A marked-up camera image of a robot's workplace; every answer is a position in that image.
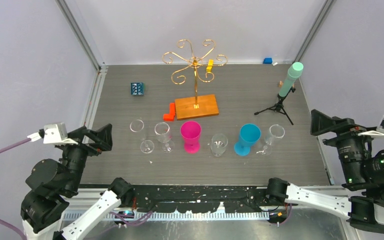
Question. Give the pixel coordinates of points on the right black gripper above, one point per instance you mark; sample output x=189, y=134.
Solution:
x=319, y=121

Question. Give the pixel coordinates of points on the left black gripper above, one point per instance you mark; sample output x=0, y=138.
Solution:
x=103, y=136

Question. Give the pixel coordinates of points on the clear stemmed wine glass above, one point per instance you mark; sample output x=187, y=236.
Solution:
x=275, y=133

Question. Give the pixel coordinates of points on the blue wine glass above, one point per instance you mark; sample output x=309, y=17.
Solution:
x=249, y=135

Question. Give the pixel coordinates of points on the pink wine glass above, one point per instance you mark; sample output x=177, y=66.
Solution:
x=191, y=133

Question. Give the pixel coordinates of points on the clear textured wine glass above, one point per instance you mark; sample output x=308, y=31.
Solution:
x=218, y=144

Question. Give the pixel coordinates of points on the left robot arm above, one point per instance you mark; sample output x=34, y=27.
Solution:
x=51, y=182

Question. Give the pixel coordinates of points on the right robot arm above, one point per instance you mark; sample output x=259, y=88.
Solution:
x=364, y=212

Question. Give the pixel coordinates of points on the wooden rack base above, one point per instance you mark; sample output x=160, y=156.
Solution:
x=191, y=107

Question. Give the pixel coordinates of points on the mint green microphone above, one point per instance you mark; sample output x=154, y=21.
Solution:
x=293, y=73

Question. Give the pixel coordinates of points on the blue patterned small box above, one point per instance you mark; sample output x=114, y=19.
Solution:
x=137, y=88

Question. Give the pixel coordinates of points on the orange L-shaped block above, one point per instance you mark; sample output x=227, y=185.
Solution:
x=170, y=116

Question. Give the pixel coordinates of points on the small blue block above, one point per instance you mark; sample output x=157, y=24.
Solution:
x=267, y=61

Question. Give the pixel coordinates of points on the small yellow block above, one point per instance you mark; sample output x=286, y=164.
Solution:
x=209, y=66

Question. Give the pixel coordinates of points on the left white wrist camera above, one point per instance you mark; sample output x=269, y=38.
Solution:
x=53, y=133

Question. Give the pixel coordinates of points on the gold wire glass rack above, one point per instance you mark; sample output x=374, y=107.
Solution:
x=196, y=63

